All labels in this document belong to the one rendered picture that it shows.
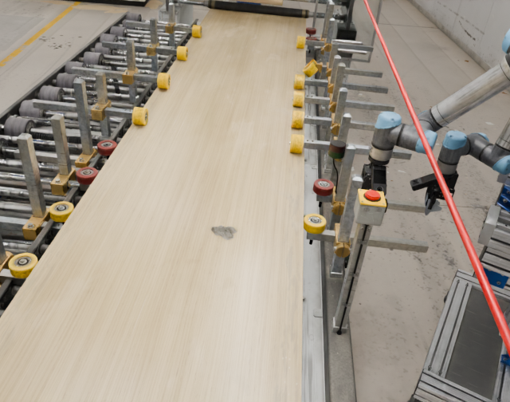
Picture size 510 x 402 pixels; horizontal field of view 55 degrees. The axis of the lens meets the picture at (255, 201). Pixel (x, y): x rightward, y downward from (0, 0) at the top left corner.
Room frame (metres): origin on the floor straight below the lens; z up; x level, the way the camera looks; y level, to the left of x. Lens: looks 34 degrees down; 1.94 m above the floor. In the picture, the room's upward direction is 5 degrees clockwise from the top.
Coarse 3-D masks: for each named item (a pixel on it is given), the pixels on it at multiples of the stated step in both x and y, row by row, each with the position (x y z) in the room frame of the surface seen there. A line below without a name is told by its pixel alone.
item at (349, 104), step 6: (306, 96) 2.43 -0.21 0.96; (312, 96) 2.43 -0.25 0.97; (306, 102) 2.41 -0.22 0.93; (312, 102) 2.41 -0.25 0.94; (318, 102) 2.41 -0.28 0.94; (324, 102) 2.41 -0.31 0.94; (348, 102) 2.40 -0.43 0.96; (354, 102) 2.41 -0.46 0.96; (360, 102) 2.41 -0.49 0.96; (366, 102) 2.42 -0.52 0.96; (372, 102) 2.43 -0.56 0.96; (366, 108) 2.40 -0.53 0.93; (372, 108) 2.40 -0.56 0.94; (378, 108) 2.40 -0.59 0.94; (384, 108) 2.40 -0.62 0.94; (390, 108) 2.40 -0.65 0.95
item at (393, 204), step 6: (318, 198) 1.66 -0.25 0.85; (324, 198) 1.66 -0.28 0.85; (330, 198) 1.66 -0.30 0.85; (390, 204) 1.65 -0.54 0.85; (396, 204) 1.65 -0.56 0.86; (402, 204) 1.65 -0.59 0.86; (408, 204) 1.65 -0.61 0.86; (414, 204) 1.66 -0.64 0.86; (420, 204) 1.66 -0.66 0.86; (402, 210) 1.65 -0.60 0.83; (408, 210) 1.65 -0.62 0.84; (414, 210) 1.65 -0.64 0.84; (420, 210) 1.65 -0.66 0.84
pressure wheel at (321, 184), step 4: (316, 180) 1.69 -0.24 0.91; (320, 180) 1.70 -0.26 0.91; (324, 180) 1.70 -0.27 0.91; (328, 180) 1.70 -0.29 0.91; (316, 184) 1.66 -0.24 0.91; (320, 184) 1.67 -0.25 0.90; (324, 184) 1.67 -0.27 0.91; (328, 184) 1.68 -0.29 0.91; (332, 184) 1.67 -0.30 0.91; (316, 188) 1.65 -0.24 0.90; (320, 188) 1.64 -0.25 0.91; (324, 188) 1.64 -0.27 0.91; (328, 188) 1.64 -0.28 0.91; (332, 188) 1.65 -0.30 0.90; (316, 192) 1.65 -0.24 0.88; (320, 192) 1.64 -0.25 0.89; (324, 192) 1.64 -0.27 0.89; (328, 192) 1.64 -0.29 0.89; (320, 204) 1.67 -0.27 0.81
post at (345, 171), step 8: (352, 144) 1.63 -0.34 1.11; (352, 152) 1.62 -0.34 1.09; (344, 160) 1.62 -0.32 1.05; (352, 160) 1.61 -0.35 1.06; (344, 168) 1.62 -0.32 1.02; (344, 176) 1.62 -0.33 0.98; (344, 184) 1.62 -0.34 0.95; (344, 192) 1.61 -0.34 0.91; (336, 200) 1.62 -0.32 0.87; (336, 216) 1.62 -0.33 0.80
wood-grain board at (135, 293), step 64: (192, 64) 2.91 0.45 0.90; (256, 64) 3.02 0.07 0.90; (192, 128) 2.06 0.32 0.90; (256, 128) 2.12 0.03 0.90; (128, 192) 1.50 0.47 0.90; (192, 192) 1.53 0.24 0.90; (256, 192) 1.58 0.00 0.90; (64, 256) 1.12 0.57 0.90; (128, 256) 1.15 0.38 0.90; (192, 256) 1.18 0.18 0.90; (256, 256) 1.21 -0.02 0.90; (0, 320) 0.86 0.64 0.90; (64, 320) 0.88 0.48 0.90; (128, 320) 0.90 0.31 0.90; (192, 320) 0.92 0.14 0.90; (256, 320) 0.94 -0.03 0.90; (0, 384) 0.67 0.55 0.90; (64, 384) 0.69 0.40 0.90; (128, 384) 0.70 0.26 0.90; (192, 384) 0.72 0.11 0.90; (256, 384) 0.74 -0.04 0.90
